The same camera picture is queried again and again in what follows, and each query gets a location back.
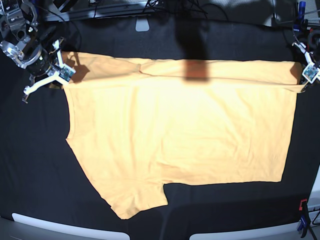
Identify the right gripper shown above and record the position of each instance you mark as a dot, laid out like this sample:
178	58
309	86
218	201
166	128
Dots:
41	67

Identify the yellow t-shirt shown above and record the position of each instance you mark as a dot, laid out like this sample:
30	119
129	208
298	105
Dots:
137	124

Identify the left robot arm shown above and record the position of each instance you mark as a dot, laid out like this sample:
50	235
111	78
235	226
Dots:
313	46

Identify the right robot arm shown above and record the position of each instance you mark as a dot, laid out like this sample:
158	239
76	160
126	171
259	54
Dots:
30	46

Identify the blue clamp top right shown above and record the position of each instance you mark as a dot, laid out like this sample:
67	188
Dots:
300	23

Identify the blue clamp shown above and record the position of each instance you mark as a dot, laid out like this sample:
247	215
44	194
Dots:
300	23
304	218

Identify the black table cloth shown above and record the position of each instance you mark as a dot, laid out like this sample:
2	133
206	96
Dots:
41	178

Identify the blue clamp bottom right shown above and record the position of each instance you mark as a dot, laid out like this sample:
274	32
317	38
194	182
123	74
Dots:
304	218

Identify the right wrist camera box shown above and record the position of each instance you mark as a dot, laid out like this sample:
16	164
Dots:
66	73

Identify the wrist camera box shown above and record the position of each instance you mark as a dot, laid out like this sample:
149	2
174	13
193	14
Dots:
311	73
66	73

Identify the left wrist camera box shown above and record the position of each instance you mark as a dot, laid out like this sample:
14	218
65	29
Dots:
311	73

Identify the aluminium rail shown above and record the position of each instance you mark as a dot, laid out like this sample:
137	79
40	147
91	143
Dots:
106	11

